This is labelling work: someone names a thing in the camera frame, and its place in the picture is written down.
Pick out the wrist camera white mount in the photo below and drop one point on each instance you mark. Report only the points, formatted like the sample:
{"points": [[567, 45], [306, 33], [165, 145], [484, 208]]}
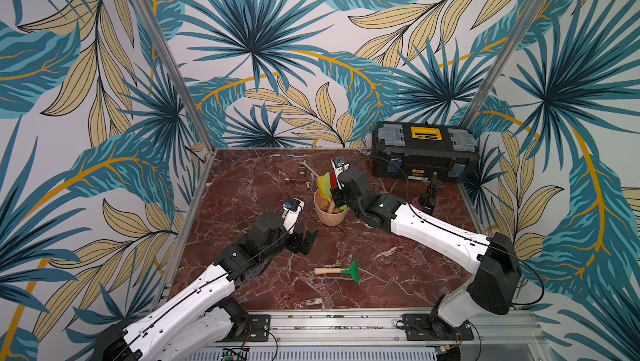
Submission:
{"points": [[292, 209], [339, 165]]}

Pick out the silver open-end wrench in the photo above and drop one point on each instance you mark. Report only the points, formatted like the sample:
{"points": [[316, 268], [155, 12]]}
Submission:
{"points": [[310, 169]]}

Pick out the red toy shovel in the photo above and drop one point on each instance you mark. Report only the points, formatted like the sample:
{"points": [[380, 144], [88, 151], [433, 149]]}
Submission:
{"points": [[333, 182]]}

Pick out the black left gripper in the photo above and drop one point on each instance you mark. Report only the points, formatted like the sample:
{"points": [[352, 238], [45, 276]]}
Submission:
{"points": [[296, 246]]}

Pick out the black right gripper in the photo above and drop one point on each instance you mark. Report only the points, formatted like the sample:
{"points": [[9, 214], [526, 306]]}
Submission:
{"points": [[342, 193]]}

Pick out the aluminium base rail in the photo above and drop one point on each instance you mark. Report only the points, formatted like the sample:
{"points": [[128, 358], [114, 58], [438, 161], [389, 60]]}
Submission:
{"points": [[372, 334]]}

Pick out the aluminium left corner post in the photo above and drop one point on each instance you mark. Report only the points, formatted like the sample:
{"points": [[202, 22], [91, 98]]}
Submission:
{"points": [[150, 21]]}

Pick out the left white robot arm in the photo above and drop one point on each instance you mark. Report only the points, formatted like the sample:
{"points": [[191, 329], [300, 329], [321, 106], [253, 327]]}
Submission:
{"points": [[205, 311]]}

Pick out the aluminium right corner post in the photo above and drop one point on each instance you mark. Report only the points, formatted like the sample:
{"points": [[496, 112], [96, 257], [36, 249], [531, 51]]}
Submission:
{"points": [[520, 28]]}

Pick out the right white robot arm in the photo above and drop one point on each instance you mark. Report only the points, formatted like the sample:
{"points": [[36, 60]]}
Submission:
{"points": [[491, 261]]}

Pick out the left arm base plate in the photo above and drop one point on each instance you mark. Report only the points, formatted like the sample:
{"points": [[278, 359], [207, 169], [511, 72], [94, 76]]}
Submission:
{"points": [[255, 328]]}

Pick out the pink transparent spray bottle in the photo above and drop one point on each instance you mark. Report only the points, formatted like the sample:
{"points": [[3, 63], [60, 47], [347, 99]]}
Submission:
{"points": [[427, 201]]}

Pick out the green toy rake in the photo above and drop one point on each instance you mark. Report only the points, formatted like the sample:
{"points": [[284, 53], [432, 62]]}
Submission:
{"points": [[351, 271]]}

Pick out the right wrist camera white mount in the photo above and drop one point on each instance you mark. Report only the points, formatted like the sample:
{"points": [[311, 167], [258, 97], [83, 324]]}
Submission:
{"points": [[339, 165]]}

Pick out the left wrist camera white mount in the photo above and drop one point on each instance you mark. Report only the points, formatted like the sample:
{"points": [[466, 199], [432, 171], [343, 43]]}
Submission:
{"points": [[292, 209]]}

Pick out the terracotta plastic flower pot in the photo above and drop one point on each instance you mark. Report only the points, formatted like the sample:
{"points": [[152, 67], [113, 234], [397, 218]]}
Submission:
{"points": [[334, 218]]}

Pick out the yellow toy shovel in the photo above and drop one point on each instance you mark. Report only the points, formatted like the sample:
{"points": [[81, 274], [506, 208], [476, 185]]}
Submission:
{"points": [[320, 184]]}

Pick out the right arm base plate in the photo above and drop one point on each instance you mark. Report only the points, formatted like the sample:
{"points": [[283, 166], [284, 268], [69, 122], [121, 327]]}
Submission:
{"points": [[427, 327]]}

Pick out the light green toy spade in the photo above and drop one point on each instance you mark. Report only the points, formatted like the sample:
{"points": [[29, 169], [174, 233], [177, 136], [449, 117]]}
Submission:
{"points": [[328, 195]]}

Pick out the aluminium corner post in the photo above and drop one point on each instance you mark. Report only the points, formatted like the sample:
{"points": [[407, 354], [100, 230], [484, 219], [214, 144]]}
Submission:
{"points": [[520, 28], [150, 21]]}

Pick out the black toolbox yellow label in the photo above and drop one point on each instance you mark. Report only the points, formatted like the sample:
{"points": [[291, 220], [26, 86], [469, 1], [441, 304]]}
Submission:
{"points": [[421, 151]]}

